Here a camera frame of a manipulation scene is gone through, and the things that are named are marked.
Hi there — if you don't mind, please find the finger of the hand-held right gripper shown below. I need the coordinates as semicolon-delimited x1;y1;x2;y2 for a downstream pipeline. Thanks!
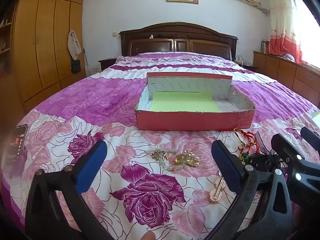
271;133;320;203
301;127;320;150

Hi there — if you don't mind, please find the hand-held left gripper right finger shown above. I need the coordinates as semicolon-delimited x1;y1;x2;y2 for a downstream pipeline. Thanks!
207;140;293;240

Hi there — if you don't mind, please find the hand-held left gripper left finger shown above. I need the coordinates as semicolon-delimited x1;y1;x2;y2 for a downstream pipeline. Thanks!
25;140;110;240

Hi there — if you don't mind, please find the rose gold hair clip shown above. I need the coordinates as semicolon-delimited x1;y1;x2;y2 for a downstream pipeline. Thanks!
209;177;227;203

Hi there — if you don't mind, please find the black feather hair accessory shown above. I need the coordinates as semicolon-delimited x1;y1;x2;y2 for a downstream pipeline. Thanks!
250;132;282;173

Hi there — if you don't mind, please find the red string bracelet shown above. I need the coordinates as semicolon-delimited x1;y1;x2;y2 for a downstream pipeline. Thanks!
234;128;259;155

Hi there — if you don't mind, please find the gold flower earring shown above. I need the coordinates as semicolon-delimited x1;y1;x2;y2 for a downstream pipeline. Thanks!
174;150;200;172

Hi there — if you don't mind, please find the pink cardboard box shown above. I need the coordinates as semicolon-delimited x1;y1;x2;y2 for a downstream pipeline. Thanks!
135;72;256;131

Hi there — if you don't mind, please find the gold pearl bead bracelet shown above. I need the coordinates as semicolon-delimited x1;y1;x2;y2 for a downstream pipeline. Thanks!
152;149;178;172

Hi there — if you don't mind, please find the pink floral bedspread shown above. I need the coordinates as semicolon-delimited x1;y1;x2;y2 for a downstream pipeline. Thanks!
0;51;320;240

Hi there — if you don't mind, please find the wooden low cabinet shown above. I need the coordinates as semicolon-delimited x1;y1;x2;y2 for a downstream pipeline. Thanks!
253;51;320;105

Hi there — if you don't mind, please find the green paper sheet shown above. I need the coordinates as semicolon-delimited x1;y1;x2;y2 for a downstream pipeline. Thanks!
149;91;220;112

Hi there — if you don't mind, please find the black smartphone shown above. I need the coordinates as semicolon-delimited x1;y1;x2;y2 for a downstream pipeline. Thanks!
4;124;28;163

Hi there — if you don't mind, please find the thin white stick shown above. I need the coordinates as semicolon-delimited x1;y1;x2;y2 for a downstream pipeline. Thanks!
83;48;90;76

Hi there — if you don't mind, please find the pink floral curtain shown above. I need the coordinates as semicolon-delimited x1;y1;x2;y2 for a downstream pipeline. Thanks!
266;0;304;63

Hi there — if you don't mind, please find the beige cloth bag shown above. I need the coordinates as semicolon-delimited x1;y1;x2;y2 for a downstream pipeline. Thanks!
67;30;82;61

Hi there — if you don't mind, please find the wooden wardrobe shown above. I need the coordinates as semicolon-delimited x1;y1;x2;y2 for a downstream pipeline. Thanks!
11;0;87;113

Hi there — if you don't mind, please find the dark wooden headboard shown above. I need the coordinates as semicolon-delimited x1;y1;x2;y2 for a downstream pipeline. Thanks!
119;22;238;61

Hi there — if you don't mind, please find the open wooden shelf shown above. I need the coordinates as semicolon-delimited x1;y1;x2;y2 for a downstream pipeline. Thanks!
0;12;13;80

